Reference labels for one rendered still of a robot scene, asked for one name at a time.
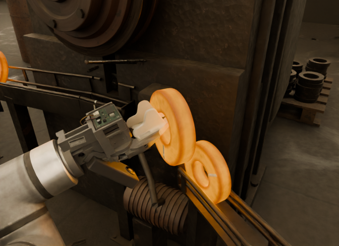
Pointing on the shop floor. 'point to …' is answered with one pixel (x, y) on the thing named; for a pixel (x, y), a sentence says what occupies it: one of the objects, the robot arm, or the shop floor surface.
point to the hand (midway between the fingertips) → (169, 118)
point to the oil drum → (19, 19)
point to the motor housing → (156, 212)
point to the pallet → (307, 90)
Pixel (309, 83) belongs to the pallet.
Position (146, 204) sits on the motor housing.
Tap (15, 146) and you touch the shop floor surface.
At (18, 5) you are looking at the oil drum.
